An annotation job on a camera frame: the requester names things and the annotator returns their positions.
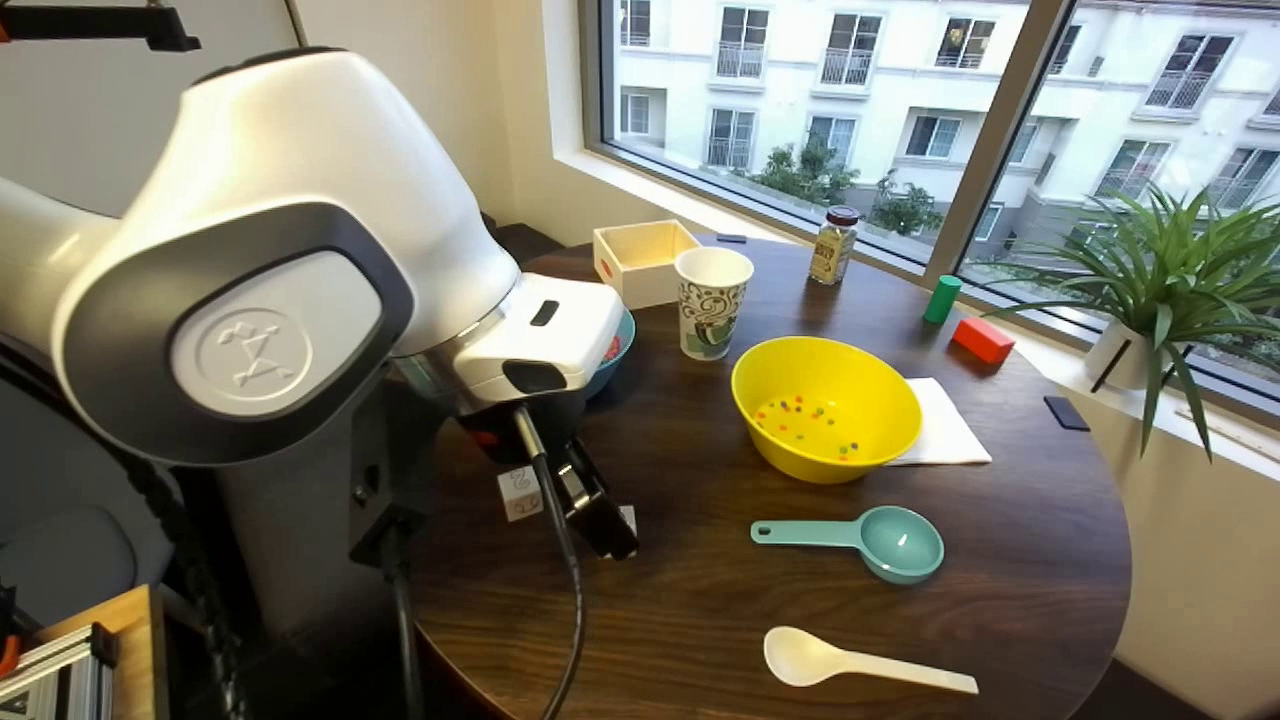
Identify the green wooden block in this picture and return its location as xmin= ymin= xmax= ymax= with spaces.
xmin=921 ymin=273 xmax=967 ymax=333

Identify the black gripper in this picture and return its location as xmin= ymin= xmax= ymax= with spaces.
xmin=458 ymin=393 xmax=644 ymax=564

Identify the glass jar with label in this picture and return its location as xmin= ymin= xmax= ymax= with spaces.
xmin=807 ymin=203 xmax=865 ymax=292

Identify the blue bowl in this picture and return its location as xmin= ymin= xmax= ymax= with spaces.
xmin=586 ymin=308 xmax=644 ymax=405

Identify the patterned paper cup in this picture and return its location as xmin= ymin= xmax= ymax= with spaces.
xmin=674 ymin=243 xmax=759 ymax=366

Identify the teal measuring scoop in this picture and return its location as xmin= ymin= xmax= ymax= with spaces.
xmin=748 ymin=500 xmax=951 ymax=592

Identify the white wooden box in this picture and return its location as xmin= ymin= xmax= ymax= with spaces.
xmin=588 ymin=217 xmax=703 ymax=315

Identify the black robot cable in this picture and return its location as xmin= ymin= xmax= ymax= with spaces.
xmin=508 ymin=405 xmax=594 ymax=720

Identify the white plastic spoon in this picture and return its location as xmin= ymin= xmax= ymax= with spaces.
xmin=759 ymin=625 xmax=986 ymax=698

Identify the yellow bowl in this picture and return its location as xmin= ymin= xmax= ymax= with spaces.
xmin=728 ymin=333 xmax=930 ymax=486

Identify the white block red letter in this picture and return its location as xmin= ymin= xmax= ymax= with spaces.
xmin=494 ymin=460 xmax=547 ymax=528

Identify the light wooden board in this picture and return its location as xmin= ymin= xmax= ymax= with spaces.
xmin=37 ymin=581 xmax=171 ymax=720

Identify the red wooden block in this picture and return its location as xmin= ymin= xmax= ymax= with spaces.
xmin=950 ymin=312 xmax=1021 ymax=375

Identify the aluminium profile rail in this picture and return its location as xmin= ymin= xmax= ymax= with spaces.
xmin=0 ymin=616 xmax=124 ymax=720

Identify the black camera mount boom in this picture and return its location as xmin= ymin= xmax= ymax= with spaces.
xmin=0 ymin=0 xmax=203 ymax=55

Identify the white paper napkin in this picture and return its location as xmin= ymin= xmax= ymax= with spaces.
xmin=885 ymin=375 xmax=995 ymax=471

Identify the green potted plant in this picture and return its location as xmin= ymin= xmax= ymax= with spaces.
xmin=1016 ymin=183 xmax=1280 ymax=465

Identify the window with grey frame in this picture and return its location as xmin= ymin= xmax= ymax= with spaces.
xmin=578 ymin=0 xmax=1280 ymax=419

